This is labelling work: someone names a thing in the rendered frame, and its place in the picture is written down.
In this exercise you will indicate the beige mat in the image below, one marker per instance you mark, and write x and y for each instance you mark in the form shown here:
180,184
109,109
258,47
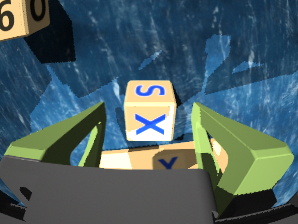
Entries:
140,158

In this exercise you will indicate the beige letter block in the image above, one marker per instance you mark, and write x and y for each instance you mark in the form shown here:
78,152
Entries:
21,18
169,161
150,109

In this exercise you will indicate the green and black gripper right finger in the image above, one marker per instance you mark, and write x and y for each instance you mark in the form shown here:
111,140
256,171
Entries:
256,161

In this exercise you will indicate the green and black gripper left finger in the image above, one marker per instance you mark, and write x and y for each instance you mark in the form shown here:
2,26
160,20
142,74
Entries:
55,143

